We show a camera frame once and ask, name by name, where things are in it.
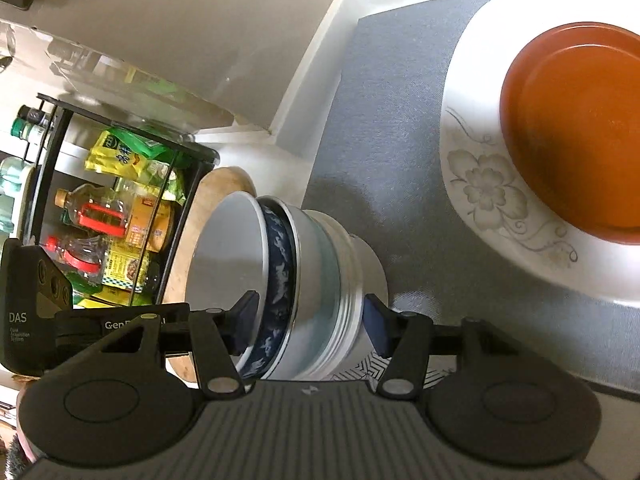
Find blue patterned white bowl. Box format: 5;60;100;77
186;192;294;379

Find light blue ceramic bowl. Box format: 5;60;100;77
258;196;388;382

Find brown round plate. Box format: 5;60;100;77
499;22;639;245

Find wooden cutting board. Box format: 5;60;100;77
162;166;257;385

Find patterned black white tile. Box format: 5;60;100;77
329;351;457;389

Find upper white floral plate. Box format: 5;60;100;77
439;0;639;307

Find grey counter mat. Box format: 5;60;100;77
304;0;639;391

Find yellow green snack bag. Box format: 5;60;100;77
84;128;191;205

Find oil bottle red handle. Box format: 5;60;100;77
53;183;177;254

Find black wire storage rack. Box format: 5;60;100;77
18;93;220;300

